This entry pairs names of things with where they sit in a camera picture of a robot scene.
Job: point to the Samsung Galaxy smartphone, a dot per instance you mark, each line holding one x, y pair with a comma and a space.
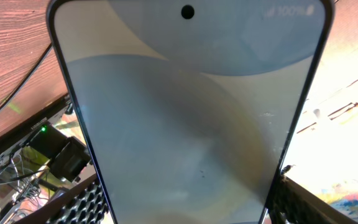
188, 107

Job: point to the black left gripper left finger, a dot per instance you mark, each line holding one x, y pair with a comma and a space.
85, 203

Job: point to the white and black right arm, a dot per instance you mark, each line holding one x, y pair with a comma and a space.
68, 155

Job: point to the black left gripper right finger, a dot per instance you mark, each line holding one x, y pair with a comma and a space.
289, 202

